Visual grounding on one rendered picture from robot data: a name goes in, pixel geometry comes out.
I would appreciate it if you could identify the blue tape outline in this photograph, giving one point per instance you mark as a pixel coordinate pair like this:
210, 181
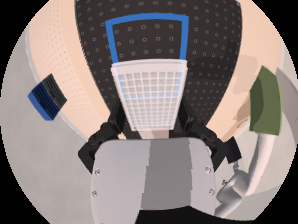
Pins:
184, 37

